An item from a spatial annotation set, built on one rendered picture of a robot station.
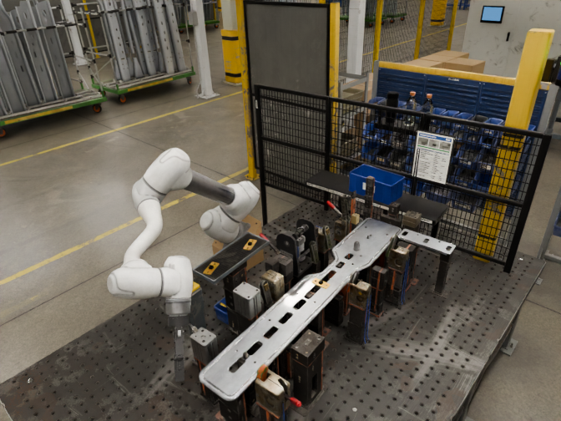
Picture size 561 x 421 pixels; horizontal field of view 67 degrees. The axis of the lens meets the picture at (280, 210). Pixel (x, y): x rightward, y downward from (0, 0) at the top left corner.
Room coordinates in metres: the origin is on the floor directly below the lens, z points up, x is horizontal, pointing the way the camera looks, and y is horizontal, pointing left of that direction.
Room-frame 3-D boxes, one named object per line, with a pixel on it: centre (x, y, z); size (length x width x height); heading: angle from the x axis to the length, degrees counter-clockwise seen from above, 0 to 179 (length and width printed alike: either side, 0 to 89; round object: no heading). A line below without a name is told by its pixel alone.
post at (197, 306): (1.38, 0.39, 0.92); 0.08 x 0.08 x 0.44; 51
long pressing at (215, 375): (1.52, -0.17, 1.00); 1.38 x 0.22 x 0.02; 141
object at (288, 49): (4.34, -0.12, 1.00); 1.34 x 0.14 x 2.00; 47
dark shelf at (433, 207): (2.37, -0.59, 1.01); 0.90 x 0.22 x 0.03; 51
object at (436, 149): (2.27, -0.90, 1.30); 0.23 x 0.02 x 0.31; 51
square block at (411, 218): (2.04, -0.74, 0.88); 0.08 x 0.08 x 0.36; 51
